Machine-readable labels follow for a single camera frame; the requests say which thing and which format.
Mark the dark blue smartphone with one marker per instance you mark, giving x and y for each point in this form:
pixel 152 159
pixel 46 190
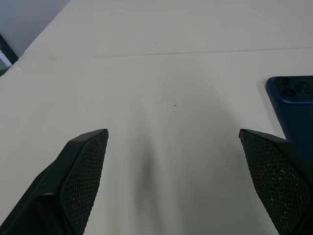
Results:
pixel 298 115

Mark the dark frame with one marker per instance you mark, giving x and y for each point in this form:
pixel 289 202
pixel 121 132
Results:
pixel 7 50

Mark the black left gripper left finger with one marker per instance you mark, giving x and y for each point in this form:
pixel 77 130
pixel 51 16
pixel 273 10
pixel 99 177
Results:
pixel 73 186

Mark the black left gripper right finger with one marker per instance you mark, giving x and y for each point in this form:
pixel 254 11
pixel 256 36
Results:
pixel 278 176

